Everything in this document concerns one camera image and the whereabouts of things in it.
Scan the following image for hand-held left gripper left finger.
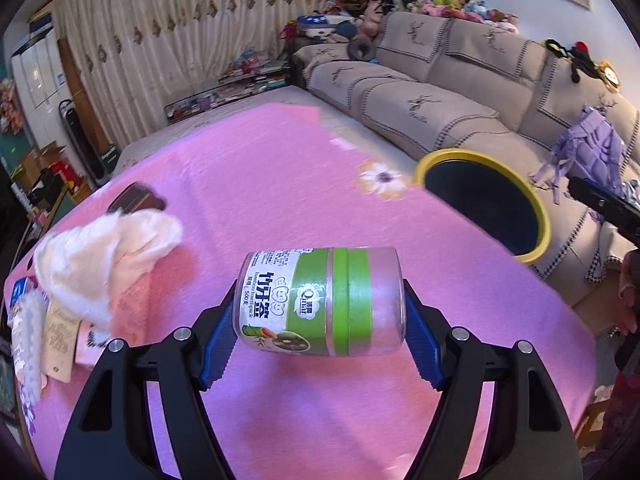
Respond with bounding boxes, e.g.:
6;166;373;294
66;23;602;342
55;280;241;480

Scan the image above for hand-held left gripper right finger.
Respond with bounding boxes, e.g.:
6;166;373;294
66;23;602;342
400;277;586;480

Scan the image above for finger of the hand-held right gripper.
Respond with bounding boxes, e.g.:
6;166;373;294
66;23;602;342
566;175;640;248

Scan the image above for clear green-label toothpick jar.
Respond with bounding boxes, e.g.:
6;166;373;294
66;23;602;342
233;247;405;358

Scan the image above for yellow-rimmed dark trash bin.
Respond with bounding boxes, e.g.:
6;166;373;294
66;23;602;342
413;148;552;266

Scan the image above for person's right hand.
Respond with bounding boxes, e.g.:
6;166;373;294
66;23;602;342
617;247;640;336

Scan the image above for purple backpack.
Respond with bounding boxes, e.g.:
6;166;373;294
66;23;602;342
530;105;640;223

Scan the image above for yellow round plush toy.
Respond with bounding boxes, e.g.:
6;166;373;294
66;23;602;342
596;59;622;93

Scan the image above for black and red plush toy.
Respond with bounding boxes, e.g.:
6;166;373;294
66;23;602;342
544;37;601;86

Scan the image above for white crumpled cloth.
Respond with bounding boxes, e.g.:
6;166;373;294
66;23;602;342
34;210;183;328

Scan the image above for pink floral tablecloth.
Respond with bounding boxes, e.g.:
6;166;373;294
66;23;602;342
2;102;598;480

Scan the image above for beige covered sofa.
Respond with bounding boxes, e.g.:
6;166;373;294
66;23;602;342
290;10;640;306

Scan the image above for blue and white box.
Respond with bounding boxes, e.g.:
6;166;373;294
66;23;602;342
4;276;38;321

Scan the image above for red box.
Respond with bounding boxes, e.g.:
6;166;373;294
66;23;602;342
47;159;85;188

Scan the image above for beige embroidered mattress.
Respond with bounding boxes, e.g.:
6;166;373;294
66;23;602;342
107;85;426;181

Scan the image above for black tower fan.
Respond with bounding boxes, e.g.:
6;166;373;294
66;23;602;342
57;99;108;183

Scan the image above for pile of plush toys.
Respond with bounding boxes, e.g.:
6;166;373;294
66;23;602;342
345;0;521;36

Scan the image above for low cluttered glass shelf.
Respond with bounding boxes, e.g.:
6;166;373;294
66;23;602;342
165;67;291;126

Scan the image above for open cardboard boxes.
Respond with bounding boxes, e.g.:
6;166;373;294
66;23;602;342
12;144;66;181

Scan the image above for beige patterned curtain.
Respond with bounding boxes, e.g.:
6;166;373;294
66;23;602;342
50;0;336;156

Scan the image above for hanging flower decoration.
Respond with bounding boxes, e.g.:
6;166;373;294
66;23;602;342
0;77;26;136

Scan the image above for white standing air conditioner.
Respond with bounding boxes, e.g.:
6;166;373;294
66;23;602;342
11;20;73;136

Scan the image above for blue star plush toy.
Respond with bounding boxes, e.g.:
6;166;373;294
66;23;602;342
296;12;351;41

